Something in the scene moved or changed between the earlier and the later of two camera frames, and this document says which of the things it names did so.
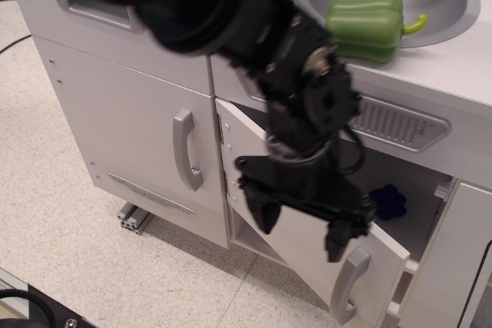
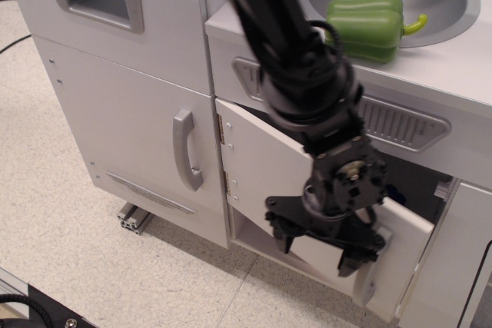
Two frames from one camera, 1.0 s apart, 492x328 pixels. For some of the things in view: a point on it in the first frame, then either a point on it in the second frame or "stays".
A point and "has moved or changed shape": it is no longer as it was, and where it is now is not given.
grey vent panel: (394, 124) stays
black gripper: (316, 184) -> (289, 217)
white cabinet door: (304, 240) has moved or changed shape
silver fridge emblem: (151, 194) stays
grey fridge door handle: (182, 125) stays
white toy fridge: (140, 106) stays
